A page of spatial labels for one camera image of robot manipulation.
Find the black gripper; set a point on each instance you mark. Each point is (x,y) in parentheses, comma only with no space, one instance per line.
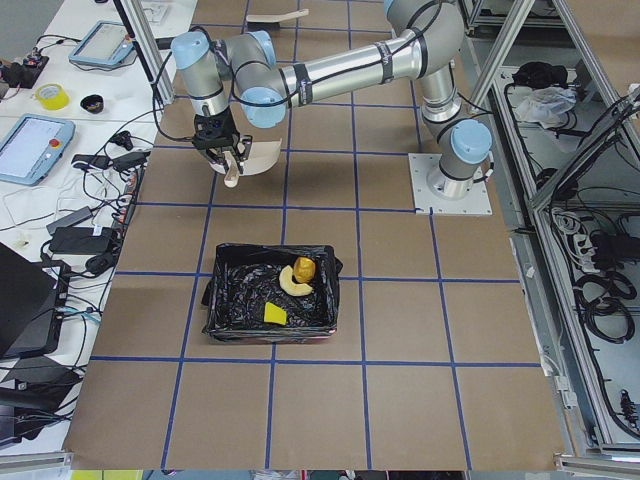
(223,131)

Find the beige plastic dustpan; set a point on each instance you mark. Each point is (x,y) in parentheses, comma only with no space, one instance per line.
(262,156)

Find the beige hand brush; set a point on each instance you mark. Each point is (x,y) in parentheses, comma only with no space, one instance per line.
(273,21)

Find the yellow ball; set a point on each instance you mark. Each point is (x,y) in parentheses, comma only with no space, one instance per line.
(304,270)

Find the croissant shaped bread piece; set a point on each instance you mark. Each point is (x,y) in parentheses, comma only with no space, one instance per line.
(289,286)

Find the green yellow sponge piece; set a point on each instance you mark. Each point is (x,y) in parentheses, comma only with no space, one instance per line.
(274,314)

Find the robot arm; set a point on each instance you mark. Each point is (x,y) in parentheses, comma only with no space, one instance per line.
(427,34)

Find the pink bin with black bag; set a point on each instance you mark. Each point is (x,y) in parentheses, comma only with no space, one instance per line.
(246,276)

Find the small black bowl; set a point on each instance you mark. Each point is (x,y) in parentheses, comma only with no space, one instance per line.
(93,104)

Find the blue teach pendant far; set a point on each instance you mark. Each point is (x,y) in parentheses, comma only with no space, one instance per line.
(106,46)

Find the blue teach pendant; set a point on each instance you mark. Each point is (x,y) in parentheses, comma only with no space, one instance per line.
(32,147)
(106,46)

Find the yellow tape roll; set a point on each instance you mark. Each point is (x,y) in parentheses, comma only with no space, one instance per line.
(52,97)

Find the black power brick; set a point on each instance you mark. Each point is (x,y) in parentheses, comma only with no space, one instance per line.
(82,240)

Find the blue teach pendant near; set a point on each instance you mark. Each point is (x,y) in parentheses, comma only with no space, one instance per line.
(32,147)

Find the black laptop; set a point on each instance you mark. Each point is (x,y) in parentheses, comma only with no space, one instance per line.
(32,296)

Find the crumpled white cloth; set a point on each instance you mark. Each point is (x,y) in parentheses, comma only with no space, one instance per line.
(547,107)

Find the aluminium frame post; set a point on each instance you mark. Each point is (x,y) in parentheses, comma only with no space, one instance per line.
(139,31)

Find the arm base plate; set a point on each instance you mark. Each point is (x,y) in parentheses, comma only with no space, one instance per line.
(436,194)

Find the aluminium frame rack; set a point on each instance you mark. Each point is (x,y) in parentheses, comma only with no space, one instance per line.
(575,196)

